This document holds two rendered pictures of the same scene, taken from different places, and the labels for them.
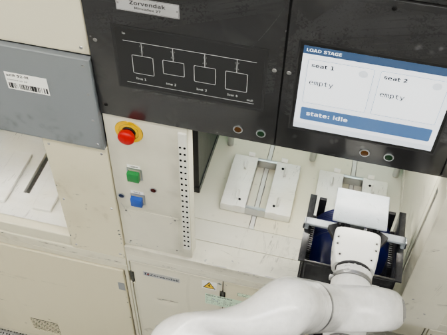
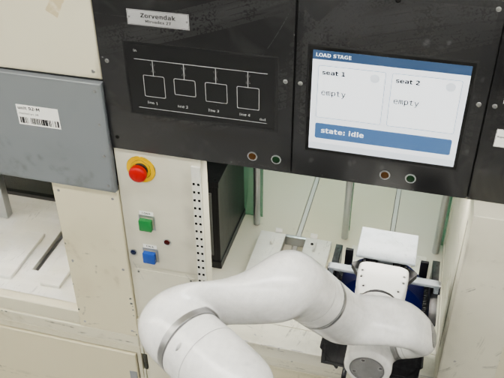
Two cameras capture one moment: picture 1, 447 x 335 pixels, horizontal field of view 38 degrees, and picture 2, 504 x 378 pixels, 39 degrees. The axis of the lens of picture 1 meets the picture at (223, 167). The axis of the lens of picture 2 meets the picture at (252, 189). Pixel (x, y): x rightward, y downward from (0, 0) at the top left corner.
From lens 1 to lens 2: 0.32 m
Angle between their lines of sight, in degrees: 13
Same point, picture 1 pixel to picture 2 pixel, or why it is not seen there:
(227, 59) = (238, 72)
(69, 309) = not seen: outside the picture
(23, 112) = (33, 152)
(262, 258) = (288, 332)
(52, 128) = (62, 169)
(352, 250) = (377, 282)
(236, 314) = (234, 279)
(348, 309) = (366, 315)
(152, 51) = (163, 69)
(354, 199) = (380, 236)
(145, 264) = not seen: hidden behind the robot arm
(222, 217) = not seen: hidden behind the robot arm
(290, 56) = (300, 64)
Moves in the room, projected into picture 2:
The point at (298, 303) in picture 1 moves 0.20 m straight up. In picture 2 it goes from (301, 268) to (307, 145)
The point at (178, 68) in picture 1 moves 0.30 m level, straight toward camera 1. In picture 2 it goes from (190, 87) to (187, 174)
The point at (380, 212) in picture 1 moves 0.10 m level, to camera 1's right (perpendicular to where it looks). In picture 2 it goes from (407, 248) to (456, 250)
